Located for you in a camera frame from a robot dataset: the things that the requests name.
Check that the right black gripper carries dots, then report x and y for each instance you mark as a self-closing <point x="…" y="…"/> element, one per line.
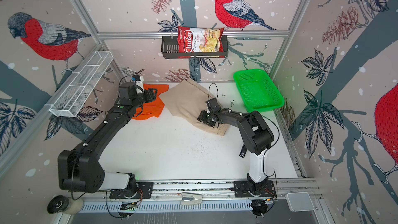
<point x="201" y="118"/>

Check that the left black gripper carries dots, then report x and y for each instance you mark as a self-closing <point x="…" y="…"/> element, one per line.
<point x="150" y="95"/>

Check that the orange shorts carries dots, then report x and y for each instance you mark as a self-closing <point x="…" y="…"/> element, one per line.
<point x="155" y="108"/>

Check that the beige shorts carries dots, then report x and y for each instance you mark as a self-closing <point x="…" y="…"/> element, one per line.
<point x="187" y="100"/>

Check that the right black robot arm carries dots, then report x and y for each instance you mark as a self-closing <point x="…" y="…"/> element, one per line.
<point x="257" y="138"/>

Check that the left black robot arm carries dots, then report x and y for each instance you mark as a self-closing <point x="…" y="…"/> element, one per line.
<point x="79" y="169"/>

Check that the small black marker object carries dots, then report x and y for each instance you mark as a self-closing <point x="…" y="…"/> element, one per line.
<point x="243" y="151"/>

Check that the green plastic basket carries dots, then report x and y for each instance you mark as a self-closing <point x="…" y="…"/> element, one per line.
<point x="258" y="91"/>

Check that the red cassava chips bag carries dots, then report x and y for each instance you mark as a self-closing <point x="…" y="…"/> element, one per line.
<point x="197" y="40"/>

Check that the grey clip tool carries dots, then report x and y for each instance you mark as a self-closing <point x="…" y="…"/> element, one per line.
<point x="191" y="199"/>

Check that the white square box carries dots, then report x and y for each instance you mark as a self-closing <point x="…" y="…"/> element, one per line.
<point x="299" y="202"/>

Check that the tape roll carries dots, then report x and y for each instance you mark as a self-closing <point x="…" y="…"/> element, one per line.
<point x="62" y="204"/>

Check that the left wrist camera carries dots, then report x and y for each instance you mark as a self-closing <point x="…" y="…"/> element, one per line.
<point x="139" y="83"/>

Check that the black wall basket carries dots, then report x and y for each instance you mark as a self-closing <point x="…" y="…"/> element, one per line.
<point x="170" y="50"/>

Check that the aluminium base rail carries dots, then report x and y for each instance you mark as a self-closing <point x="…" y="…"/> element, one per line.
<point x="217" y="196"/>

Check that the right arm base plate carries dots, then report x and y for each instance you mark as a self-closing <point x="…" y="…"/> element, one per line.
<point x="246" y="189"/>

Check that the white wire mesh shelf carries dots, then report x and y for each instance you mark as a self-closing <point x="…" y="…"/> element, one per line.
<point x="84" y="79"/>

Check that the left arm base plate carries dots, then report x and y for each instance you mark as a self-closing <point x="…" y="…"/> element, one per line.
<point x="138" y="190"/>

